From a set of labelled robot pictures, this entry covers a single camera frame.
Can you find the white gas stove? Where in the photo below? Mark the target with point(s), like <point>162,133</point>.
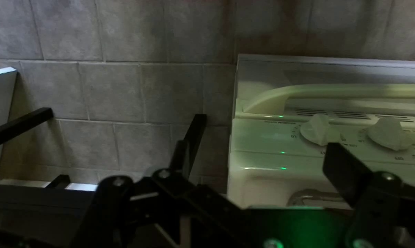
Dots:
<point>289,109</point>

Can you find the white stove knob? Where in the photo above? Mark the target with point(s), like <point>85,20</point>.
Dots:
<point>390,134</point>
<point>319,131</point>

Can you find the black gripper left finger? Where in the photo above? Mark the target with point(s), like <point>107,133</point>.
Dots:
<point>186,197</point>

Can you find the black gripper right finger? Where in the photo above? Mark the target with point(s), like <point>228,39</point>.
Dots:
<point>383,201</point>

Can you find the black metal stand bar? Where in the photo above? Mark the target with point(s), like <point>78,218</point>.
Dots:
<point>24,123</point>

